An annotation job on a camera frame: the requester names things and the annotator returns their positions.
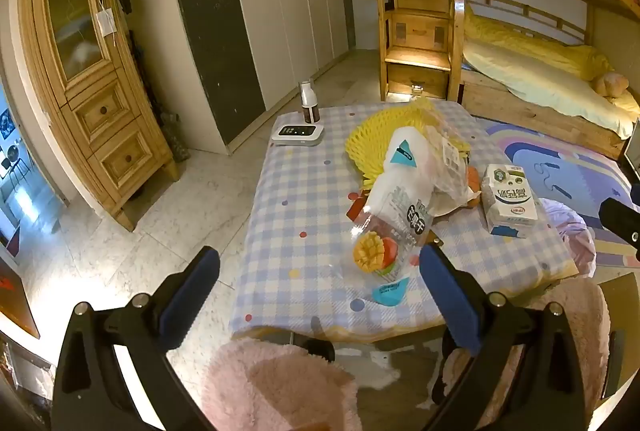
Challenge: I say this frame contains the brown spray bottle white cap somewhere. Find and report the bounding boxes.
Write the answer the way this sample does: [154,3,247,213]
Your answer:
[299,81,320,124]

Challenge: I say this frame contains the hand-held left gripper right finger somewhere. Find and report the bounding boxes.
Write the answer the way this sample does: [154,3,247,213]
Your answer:
[419,242,588,431]

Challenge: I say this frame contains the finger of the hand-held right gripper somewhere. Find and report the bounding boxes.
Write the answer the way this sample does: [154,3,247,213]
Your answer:
[599,197,640,262]

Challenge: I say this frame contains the blue checkered tablecloth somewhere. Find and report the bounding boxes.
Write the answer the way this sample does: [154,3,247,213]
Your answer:
[229,100,581,344]

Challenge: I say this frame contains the white milk carton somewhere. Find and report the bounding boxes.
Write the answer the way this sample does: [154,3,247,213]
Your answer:
[480,163,540,239]

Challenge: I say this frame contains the white paper tag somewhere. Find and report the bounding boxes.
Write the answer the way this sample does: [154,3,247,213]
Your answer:
[96,9,117,36]

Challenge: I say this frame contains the mango snack packet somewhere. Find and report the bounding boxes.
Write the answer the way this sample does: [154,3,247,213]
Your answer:
[345,183,436,309]

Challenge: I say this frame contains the white wardrobe with round holes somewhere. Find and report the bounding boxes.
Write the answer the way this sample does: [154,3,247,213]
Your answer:
[164,0,357,156]

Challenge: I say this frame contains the laptop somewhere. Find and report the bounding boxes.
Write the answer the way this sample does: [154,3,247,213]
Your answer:
[622,118,640,176]

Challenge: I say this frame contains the white electronic device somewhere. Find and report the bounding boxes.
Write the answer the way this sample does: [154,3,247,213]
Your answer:
[271,123,325,148]

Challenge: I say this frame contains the wooden bunk bed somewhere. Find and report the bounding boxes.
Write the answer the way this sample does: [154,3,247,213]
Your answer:
[440,0,640,162]

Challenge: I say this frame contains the pink fluffy stool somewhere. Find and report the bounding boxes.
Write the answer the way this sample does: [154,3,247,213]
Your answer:
[200,340,363,431]
[442,278,612,422]

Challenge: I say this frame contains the yellow bedding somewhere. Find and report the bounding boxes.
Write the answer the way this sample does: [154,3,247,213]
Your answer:
[462,13,640,142]

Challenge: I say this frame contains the clear plastic bag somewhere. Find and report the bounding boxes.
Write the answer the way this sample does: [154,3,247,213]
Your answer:
[425,131,483,217]

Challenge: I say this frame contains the white plastic bag blue label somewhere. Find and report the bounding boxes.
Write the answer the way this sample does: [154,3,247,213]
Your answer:
[370,126,437,212]

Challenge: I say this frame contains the wooden cabinet with glass door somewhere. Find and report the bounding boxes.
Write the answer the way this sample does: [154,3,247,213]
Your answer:
[17,0,181,232]

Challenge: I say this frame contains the lilac cloth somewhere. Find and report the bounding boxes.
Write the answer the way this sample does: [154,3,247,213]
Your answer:
[540,198,598,279]

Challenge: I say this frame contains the tan plush toy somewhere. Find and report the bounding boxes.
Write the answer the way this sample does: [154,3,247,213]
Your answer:
[592,72,631,100]

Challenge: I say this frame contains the brown cardboard box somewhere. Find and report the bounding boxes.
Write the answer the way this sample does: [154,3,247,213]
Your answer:
[597,272,640,404]

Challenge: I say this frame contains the colourful cartoon rug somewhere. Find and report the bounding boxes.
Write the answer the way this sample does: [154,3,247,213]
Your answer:
[482,121,640,269]

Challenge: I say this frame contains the yellow foam net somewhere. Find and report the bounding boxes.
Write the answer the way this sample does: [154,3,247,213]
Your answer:
[344,97,473,189]

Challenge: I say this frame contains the orange framed picture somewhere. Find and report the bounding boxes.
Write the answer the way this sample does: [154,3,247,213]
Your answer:
[0,256,41,339]

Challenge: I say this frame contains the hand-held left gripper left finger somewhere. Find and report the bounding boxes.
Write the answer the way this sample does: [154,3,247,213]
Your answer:
[51,246,221,431]

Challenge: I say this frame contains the wooden stair drawers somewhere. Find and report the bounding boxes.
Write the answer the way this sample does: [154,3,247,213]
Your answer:
[374,0,466,102]

